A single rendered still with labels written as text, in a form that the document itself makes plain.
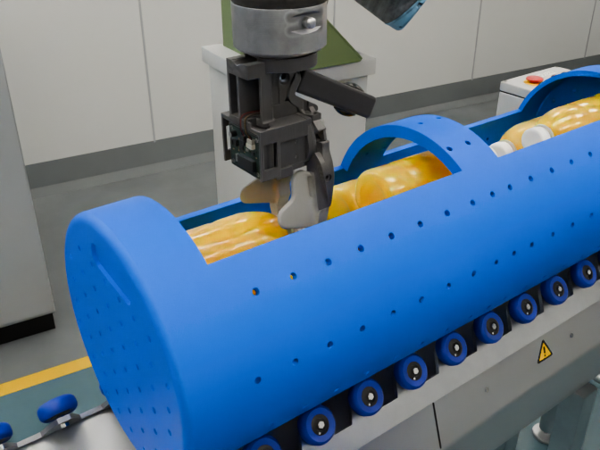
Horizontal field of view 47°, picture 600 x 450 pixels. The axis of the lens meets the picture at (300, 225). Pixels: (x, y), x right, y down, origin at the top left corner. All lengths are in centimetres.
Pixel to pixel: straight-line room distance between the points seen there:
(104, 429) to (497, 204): 54
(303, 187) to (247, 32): 17
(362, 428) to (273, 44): 47
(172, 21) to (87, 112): 64
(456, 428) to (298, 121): 50
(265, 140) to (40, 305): 199
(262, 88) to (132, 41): 303
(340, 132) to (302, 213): 101
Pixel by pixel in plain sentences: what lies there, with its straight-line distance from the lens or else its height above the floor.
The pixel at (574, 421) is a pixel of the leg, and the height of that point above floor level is 56.
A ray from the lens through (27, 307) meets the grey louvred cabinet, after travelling 257.
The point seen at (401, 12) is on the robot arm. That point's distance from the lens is 166.
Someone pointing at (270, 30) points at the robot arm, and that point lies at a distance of 63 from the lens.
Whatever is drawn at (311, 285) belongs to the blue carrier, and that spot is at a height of 117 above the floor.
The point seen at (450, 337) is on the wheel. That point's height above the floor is 98.
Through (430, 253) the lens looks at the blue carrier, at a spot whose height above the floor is 115.
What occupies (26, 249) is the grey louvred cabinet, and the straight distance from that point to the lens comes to 246.
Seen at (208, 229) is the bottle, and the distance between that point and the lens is 69.
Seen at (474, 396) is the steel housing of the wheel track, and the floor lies 88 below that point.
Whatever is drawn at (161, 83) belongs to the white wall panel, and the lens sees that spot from 377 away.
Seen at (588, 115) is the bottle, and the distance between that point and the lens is 111.
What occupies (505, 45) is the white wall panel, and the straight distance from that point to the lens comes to 515.
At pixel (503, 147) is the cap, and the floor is 114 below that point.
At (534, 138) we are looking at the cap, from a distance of 105.
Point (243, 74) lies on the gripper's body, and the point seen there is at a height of 135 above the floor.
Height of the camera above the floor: 153
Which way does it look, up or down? 29 degrees down
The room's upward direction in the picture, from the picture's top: straight up
